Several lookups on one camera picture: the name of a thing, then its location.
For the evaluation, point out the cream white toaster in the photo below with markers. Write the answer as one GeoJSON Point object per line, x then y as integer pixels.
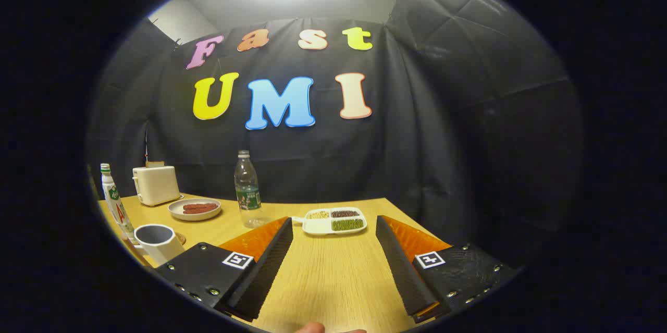
{"type": "Point", "coordinates": [156, 184]}

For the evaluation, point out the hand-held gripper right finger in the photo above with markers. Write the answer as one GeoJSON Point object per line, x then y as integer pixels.
{"type": "Point", "coordinates": [401, 270]}

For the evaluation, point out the round white plate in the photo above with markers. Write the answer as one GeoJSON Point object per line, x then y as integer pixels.
{"type": "Point", "coordinates": [177, 210]}

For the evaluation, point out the clear plastic water bottle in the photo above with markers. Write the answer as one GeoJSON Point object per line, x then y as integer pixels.
{"type": "Point", "coordinates": [247, 187]}

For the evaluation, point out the white cup dark inside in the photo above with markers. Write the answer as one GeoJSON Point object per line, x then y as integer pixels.
{"type": "Point", "coordinates": [161, 249]}

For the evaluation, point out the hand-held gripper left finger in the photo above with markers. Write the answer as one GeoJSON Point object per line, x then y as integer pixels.
{"type": "Point", "coordinates": [266, 270]}

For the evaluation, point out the wooden table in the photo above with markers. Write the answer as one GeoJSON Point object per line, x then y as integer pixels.
{"type": "Point", "coordinates": [333, 281]}

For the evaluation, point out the black backdrop cloth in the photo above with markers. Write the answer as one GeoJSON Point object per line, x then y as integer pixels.
{"type": "Point", "coordinates": [312, 166]}

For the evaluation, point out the green beans pile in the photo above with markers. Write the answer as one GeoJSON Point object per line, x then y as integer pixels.
{"type": "Point", "coordinates": [348, 224]}

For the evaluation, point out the yellow beans pile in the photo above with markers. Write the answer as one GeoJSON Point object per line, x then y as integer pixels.
{"type": "Point", "coordinates": [318, 214]}

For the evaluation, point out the dark red beans pile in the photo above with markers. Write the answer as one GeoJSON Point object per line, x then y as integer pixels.
{"type": "Point", "coordinates": [345, 213]}

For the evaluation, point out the white juice bottle green label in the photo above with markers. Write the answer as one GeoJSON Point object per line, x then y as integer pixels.
{"type": "Point", "coordinates": [115, 202]}

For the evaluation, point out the red sausage strips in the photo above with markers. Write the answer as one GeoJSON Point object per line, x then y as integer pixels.
{"type": "Point", "coordinates": [200, 208]}

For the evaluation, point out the round cork coaster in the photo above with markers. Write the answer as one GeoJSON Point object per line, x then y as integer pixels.
{"type": "Point", "coordinates": [181, 239]}

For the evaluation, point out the white divided dish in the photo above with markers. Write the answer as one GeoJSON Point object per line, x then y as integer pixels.
{"type": "Point", "coordinates": [315, 226]}

